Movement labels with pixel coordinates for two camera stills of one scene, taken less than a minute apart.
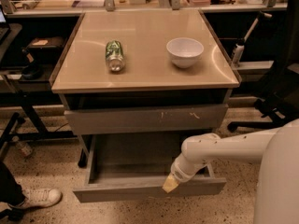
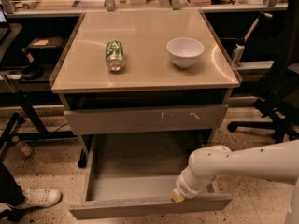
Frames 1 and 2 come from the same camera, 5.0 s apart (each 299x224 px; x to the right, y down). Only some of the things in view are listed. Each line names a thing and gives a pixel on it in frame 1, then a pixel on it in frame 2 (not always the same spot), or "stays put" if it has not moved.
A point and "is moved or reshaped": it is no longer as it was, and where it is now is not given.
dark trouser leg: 10,190 stays put
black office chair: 280,104 stays put
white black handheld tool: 240,45 stays put
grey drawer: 135,166 is moved or reshaped
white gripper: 181,173 → 184,188
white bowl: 184,51 stays put
